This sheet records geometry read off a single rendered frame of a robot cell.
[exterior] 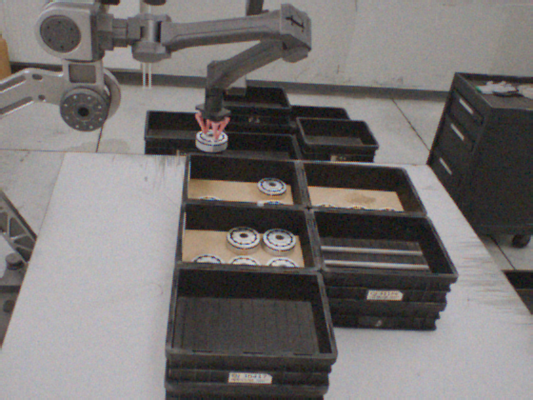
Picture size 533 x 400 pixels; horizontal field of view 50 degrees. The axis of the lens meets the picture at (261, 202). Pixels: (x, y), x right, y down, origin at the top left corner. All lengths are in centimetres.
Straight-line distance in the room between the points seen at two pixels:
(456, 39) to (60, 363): 433
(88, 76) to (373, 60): 352
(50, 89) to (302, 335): 109
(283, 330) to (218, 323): 17
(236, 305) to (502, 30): 423
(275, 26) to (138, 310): 89
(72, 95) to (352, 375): 114
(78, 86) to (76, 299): 63
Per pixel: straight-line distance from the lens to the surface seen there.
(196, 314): 154
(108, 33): 147
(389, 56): 507
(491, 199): 331
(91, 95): 180
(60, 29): 149
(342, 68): 499
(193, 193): 198
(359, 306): 168
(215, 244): 176
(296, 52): 144
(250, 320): 154
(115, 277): 184
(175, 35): 146
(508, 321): 200
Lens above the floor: 194
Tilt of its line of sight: 34 degrees down
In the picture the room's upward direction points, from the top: 8 degrees clockwise
